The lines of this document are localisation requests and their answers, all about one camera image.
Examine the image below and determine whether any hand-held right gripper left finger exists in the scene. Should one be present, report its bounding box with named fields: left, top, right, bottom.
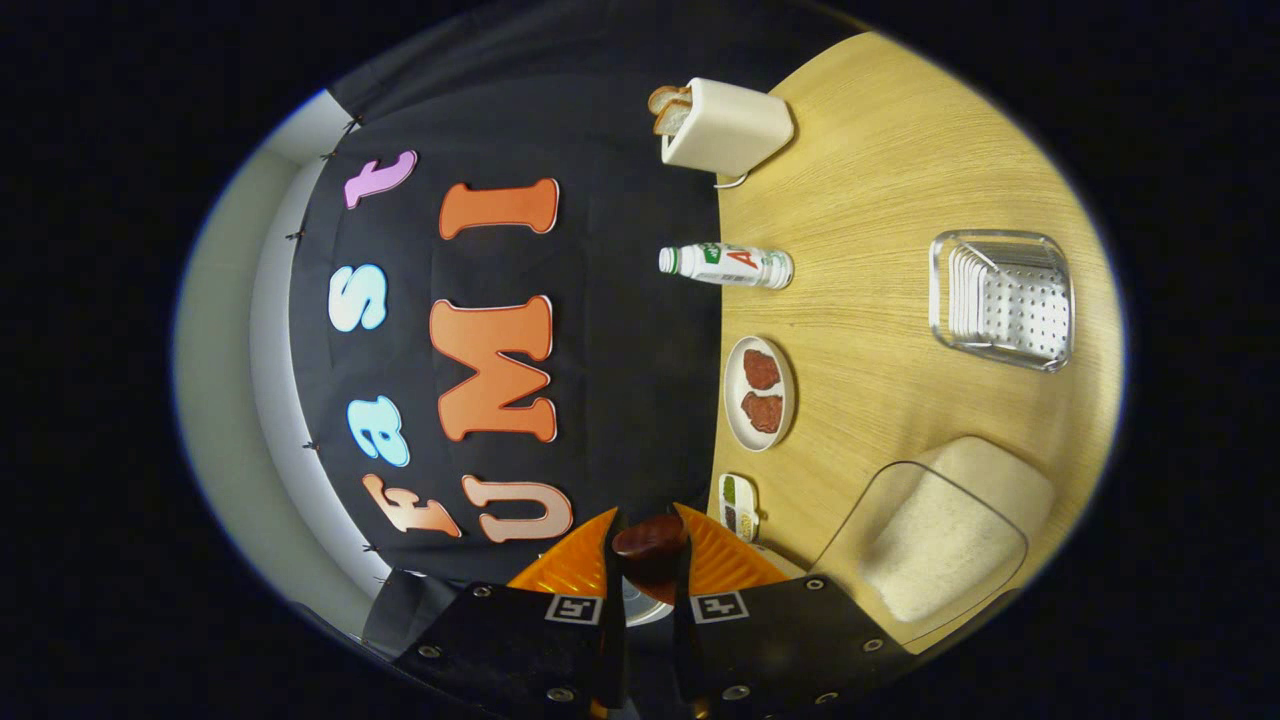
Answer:
left=395, top=507, right=627, bottom=720

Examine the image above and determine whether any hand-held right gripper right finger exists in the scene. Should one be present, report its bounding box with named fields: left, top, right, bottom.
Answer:
left=672, top=503, right=916, bottom=720

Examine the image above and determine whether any brown wooden spoon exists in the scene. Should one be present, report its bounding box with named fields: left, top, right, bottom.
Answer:
left=612, top=514, right=691, bottom=601

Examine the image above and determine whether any clear rice container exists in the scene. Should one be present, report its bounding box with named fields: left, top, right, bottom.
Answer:
left=810, top=436, right=1057, bottom=626

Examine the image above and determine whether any white seasoning dish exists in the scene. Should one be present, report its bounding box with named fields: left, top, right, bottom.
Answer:
left=718, top=473, right=761, bottom=544

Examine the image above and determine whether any white round plate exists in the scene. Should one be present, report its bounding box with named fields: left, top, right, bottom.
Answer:
left=723, top=335, right=797, bottom=452

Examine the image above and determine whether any black backdrop cloth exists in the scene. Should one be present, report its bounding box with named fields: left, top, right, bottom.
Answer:
left=288, top=0, right=871, bottom=661

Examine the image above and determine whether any white drink bottle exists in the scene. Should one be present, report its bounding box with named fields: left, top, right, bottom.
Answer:
left=658, top=243, right=795, bottom=291

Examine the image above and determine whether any white toaster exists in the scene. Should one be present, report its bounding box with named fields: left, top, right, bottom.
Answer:
left=660, top=77, right=795, bottom=179

